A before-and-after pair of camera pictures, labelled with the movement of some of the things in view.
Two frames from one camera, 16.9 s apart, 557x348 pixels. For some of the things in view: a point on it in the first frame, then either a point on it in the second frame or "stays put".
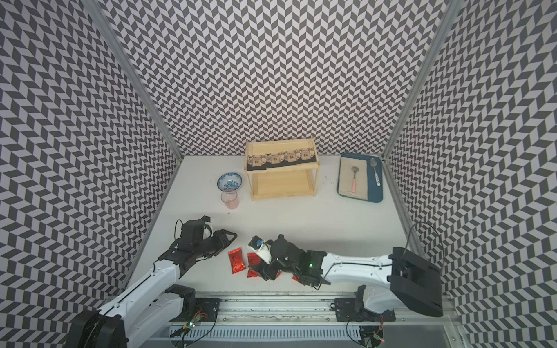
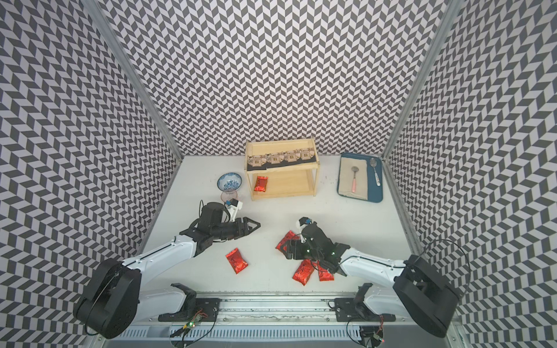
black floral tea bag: x=307 y=155 stays put
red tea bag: x=253 y=259 -> x=261 y=183
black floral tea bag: x=273 y=160 stays put
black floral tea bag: x=292 y=157 stays put
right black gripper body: x=273 y=270 -> x=302 y=251
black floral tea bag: x=257 y=162 stays put
